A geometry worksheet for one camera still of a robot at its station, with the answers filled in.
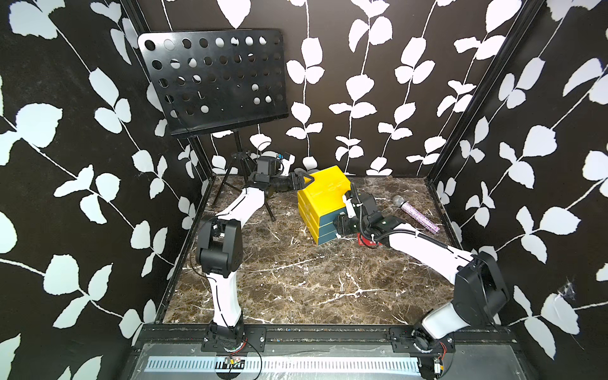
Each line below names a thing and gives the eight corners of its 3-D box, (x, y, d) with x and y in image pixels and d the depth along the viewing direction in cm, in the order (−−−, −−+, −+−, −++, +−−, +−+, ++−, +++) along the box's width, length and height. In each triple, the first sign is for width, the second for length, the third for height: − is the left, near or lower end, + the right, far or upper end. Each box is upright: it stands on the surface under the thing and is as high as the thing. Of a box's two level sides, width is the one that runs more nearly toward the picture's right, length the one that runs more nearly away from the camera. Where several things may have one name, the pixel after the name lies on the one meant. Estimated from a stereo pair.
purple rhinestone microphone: (433, 237, 101) (437, 232, 98) (391, 203, 113) (393, 198, 110) (438, 233, 103) (442, 228, 99) (396, 199, 115) (398, 194, 111)
